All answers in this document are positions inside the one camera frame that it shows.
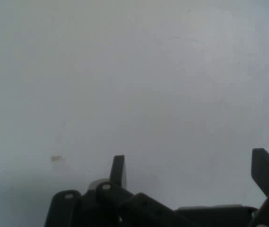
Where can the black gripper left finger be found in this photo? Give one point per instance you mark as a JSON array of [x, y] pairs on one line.
[[117, 198]]

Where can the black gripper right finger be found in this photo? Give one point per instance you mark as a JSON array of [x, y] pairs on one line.
[[264, 170]]

